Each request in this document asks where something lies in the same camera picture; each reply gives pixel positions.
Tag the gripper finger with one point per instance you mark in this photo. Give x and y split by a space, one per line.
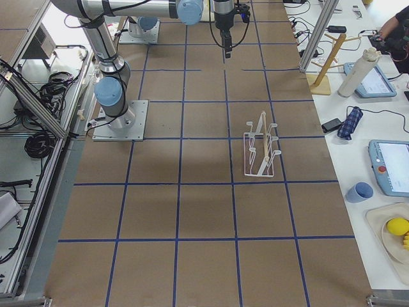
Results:
227 45

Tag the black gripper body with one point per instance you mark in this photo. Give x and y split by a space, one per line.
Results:
223 20

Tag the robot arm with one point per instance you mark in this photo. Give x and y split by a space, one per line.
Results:
111 91
140 27

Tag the blue cup on desk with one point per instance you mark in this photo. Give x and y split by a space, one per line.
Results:
361 191

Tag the wooden stand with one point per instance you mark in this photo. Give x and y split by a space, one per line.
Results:
319 83

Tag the black power adapter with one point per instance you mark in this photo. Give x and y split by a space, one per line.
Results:
331 125

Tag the white cylinder bottle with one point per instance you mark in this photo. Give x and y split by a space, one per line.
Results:
360 69

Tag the blue plaid folded umbrella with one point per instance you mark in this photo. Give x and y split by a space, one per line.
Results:
350 124

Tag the yellow toy lemon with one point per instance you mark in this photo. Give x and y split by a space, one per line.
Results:
398 226

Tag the cream tray on desk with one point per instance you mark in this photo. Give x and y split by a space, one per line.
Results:
392 244

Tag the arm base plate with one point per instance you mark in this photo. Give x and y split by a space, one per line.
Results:
128 127
151 39

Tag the aluminium frame post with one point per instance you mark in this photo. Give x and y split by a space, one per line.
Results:
319 29

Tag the white wire cup rack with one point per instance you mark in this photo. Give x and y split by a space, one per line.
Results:
258 148

